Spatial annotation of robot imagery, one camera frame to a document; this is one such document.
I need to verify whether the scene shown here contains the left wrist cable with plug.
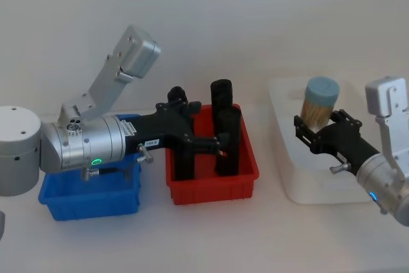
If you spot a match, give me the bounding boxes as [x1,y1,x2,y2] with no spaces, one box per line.
[79,143,155,181]

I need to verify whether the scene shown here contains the wrist cable with plug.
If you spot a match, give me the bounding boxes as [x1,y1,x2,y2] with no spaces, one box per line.
[79,143,155,181]
[330,163,351,175]

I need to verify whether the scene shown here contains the toothpick jar with blue lid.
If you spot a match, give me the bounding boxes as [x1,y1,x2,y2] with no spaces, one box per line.
[300,76,341,130]

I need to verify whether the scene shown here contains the black cylinder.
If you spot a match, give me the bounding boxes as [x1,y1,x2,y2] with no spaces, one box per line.
[210,79,233,139]
[214,109,242,177]

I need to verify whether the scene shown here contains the red plastic bin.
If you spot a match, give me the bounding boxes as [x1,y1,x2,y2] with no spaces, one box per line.
[164,103,260,206]

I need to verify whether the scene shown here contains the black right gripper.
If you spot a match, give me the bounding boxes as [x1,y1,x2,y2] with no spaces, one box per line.
[293,109,381,176]

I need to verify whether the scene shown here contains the right wrist cable with plug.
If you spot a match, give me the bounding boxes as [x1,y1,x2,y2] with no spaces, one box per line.
[330,163,351,175]

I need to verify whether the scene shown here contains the white plastic bin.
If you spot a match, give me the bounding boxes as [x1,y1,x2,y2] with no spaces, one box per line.
[267,76,384,205]

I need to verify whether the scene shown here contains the blue plastic bin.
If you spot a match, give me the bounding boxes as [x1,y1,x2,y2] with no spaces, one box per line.
[38,113,143,222]

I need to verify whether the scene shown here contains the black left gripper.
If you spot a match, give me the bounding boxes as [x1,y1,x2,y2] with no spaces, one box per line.
[122,86,229,160]

